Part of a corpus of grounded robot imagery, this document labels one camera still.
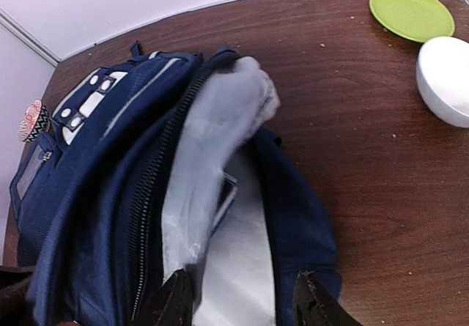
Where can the dog picture book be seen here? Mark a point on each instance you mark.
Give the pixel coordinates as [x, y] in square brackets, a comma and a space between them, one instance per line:
[225, 200]

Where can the orange patterned bowl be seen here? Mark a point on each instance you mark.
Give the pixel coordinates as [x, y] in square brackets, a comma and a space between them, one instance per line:
[35, 121]

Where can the navy blue backpack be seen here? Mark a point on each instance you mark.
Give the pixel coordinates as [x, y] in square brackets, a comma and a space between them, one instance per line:
[122, 190]

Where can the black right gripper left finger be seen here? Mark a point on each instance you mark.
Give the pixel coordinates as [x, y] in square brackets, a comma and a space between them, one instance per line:
[172, 305]

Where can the white bowl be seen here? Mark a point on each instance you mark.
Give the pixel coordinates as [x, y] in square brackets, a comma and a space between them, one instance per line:
[442, 79]

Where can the green plate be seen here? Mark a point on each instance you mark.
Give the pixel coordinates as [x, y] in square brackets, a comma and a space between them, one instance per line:
[415, 20]

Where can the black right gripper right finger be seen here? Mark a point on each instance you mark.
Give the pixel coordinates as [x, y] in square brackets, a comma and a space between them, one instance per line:
[313, 305]

